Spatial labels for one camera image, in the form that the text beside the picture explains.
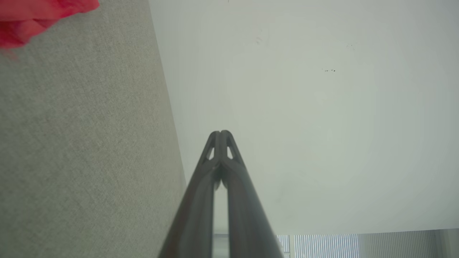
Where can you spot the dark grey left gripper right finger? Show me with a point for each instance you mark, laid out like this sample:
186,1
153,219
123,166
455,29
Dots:
244,215

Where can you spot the red and white jersey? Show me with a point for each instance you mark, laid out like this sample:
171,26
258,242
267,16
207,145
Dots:
25,18

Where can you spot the grey fabric sofa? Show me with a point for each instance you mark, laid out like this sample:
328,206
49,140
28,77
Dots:
82,143

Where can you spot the white slatted window blind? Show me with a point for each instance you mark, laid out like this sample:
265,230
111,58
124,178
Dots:
322,246

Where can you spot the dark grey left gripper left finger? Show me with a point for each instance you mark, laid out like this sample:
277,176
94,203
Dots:
195,208

